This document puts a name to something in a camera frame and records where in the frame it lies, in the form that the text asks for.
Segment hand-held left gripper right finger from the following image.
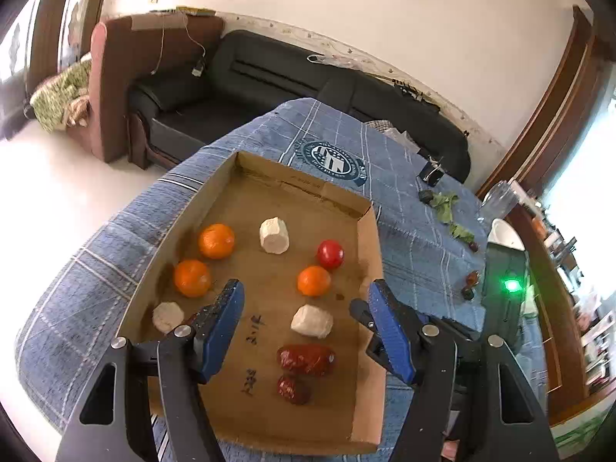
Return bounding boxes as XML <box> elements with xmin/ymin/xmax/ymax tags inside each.
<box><xmin>368</xmin><ymin>279</ymin><xmax>562</xmax><ymax>462</ymax></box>

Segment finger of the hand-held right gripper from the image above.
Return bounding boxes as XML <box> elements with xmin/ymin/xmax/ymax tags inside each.
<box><xmin>365</xmin><ymin>334</ymin><xmax>390</xmax><ymax>365</ymax></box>
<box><xmin>349</xmin><ymin>298</ymin><xmax>484</xmax><ymax>347</ymax></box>

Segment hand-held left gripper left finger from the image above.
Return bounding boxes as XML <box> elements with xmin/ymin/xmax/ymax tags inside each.
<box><xmin>55</xmin><ymin>278</ymin><xmax>246</xmax><ymax>462</ymax></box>

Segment orange mandarin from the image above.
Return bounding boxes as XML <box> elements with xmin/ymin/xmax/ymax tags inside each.
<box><xmin>174</xmin><ymin>259</ymin><xmax>213</xmax><ymax>298</ymax></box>
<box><xmin>199</xmin><ymin>223</ymin><xmax>236</xmax><ymax>260</ymax></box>
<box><xmin>297</xmin><ymin>265</ymin><xmax>332</xmax><ymax>298</ymax></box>

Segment red tomato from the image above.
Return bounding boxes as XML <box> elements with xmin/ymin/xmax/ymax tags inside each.
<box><xmin>316</xmin><ymin>239</ymin><xmax>345</xmax><ymax>271</ymax></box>

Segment large red jujube date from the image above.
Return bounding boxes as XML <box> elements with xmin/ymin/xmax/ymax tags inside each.
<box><xmin>276</xmin><ymin>344</ymin><xmax>338</xmax><ymax>377</ymax></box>

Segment brown cardboard box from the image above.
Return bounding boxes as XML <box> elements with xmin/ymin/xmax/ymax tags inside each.
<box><xmin>118</xmin><ymin>151</ymin><xmax>386</xmax><ymax>456</ymax></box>

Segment white bowl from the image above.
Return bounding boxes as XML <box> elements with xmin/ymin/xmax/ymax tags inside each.
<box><xmin>488</xmin><ymin>218</ymin><xmax>526</xmax><ymax>251</ymax></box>

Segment blue plaid tablecloth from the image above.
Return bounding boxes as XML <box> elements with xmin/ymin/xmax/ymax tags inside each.
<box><xmin>14</xmin><ymin>97</ymin><xmax>549</xmax><ymax>462</ymax></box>

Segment wooden sideboard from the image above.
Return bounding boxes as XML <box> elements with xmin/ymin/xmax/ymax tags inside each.
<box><xmin>505</xmin><ymin>192</ymin><xmax>616</xmax><ymax>427</ymax></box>

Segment clear plastic container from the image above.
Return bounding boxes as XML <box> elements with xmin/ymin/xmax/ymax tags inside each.
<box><xmin>481</xmin><ymin>180</ymin><xmax>519</xmax><ymax>225</ymax></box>

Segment black cylindrical device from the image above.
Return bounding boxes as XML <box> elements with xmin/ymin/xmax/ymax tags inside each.
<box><xmin>420</xmin><ymin>154</ymin><xmax>446</xmax><ymax>186</ymax></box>

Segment black leather sofa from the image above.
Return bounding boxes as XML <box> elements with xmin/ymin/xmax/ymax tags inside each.
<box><xmin>127</xmin><ymin>29</ymin><xmax>472</xmax><ymax>184</ymax></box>

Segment brown armchair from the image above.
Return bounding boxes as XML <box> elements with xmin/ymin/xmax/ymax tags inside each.
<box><xmin>67</xmin><ymin>13</ymin><xmax>225</xmax><ymax>164</ymax></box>

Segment green patterned cloth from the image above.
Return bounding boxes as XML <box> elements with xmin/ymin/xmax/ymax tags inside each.
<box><xmin>30</xmin><ymin>57</ymin><xmax>92</xmax><ymax>132</ymax></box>

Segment dark tangled cables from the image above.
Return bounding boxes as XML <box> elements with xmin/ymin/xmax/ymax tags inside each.
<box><xmin>391</xmin><ymin>78</ymin><xmax>440</xmax><ymax>107</ymax></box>

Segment white charging cable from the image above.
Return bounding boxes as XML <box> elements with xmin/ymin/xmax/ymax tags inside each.
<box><xmin>151</xmin><ymin>12</ymin><xmax>208</xmax><ymax>78</ymax></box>

